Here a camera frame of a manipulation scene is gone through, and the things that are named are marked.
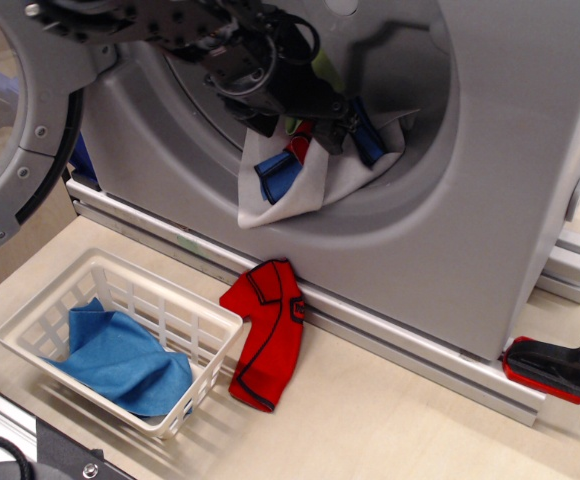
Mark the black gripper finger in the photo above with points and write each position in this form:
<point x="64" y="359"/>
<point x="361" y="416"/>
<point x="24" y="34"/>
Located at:
<point x="331" y="134"/>
<point x="262" y="123"/>

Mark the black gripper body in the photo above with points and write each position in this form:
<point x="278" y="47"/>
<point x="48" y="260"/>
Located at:
<point x="262" y="81"/>

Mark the small red garment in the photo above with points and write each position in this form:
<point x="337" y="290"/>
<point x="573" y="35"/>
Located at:
<point x="300" y="137"/>

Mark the grey cloth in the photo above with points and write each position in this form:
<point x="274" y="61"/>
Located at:
<point x="324" y="178"/>

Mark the dark blue miniature garment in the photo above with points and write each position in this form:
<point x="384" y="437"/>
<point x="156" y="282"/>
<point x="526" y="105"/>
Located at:
<point x="277" y="174"/>

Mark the light green cloth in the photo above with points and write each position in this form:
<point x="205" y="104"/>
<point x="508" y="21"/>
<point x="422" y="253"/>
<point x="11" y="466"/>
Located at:
<point x="325" y="70"/>

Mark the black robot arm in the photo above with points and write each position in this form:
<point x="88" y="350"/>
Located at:
<point x="187" y="30"/>

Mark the grey toy washing machine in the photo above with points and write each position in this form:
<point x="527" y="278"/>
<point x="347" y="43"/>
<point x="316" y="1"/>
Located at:
<point x="450" y="240"/>

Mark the white plastic laundry basket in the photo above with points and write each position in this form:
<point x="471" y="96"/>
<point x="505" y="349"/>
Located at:
<point x="180" y="320"/>

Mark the grey round machine door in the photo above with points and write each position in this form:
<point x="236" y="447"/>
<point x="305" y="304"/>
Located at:
<point x="53" y="72"/>

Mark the red miniature shirt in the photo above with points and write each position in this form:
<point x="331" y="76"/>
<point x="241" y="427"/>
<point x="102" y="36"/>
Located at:
<point x="269" y="298"/>

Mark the light blue cloth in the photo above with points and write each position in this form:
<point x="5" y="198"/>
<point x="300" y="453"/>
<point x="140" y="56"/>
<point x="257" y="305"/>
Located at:
<point x="113" y="355"/>

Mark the red black clamp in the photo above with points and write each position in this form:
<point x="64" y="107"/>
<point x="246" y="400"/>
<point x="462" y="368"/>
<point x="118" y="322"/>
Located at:
<point x="548" y="368"/>

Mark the aluminium profile rail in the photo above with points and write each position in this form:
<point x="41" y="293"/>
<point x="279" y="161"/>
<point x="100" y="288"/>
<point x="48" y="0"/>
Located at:
<point x="479" y="380"/>

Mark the black bracket with screw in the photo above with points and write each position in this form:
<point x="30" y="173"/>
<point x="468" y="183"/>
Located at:
<point x="57" y="450"/>

